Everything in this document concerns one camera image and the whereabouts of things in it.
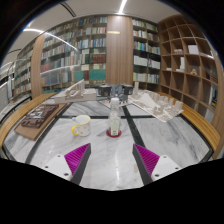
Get white mug with yellow handle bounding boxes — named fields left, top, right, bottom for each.
left=70, top=114, right=92, bottom=138

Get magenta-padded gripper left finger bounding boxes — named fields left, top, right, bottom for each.
left=40, top=143, right=92, bottom=185

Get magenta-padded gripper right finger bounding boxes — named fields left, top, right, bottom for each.
left=132, top=143, right=183, bottom=186

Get white city block model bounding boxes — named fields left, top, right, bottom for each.
left=128, top=81, right=185, bottom=124

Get dark grey architectural model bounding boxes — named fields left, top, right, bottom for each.
left=97, top=83, right=134, bottom=98

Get pale blue spoon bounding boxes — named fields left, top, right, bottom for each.
left=71, top=115, right=83, bottom=124

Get flat round red coaster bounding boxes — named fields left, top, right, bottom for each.
left=105, top=129, right=123, bottom=138

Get curved wooden slat bench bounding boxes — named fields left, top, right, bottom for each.
left=0, top=92, right=222, bottom=153

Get white ceiling light strips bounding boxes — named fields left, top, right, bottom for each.
left=0, top=0, right=129, bottom=88

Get clear plastic drink bottle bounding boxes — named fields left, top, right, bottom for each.
left=108, top=97, right=122, bottom=137

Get tall bookshelf wall with books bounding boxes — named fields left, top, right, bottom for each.
left=13, top=14, right=162, bottom=98

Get brown model on wooden board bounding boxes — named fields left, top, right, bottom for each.
left=13, top=103, right=68, bottom=142

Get open wooden cubby shelf unit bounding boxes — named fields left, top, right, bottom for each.
left=157, top=13, right=224, bottom=113

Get white architectural model with ramp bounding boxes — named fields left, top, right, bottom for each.
left=53, top=79, right=98, bottom=104

